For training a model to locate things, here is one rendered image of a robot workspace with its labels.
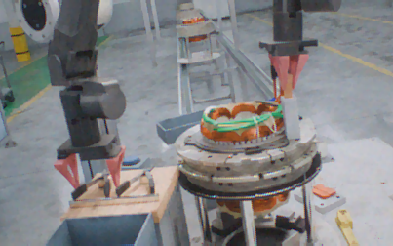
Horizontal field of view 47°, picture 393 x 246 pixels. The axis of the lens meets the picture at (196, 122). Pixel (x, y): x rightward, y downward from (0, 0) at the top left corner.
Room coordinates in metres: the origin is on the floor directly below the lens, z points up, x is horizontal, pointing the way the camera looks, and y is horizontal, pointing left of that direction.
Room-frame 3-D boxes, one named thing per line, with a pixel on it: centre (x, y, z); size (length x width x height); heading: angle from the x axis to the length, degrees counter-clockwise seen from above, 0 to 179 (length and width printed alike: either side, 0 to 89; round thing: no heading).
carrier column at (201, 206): (1.00, 0.02, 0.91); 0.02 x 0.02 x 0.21
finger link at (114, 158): (0.83, 0.19, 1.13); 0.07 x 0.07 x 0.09; 80
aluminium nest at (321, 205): (1.18, -0.32, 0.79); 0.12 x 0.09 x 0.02; 25
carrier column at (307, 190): (0.95, -0.23, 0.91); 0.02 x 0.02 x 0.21
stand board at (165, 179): (0.85, 0.17, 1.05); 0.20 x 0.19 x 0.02; 169
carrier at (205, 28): (3.98, -0.12, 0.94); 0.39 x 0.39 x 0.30
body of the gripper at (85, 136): (0.83, 0.21, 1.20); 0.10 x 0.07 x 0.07; 80
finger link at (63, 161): (0.84, 0.24, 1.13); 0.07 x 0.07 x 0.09; 80
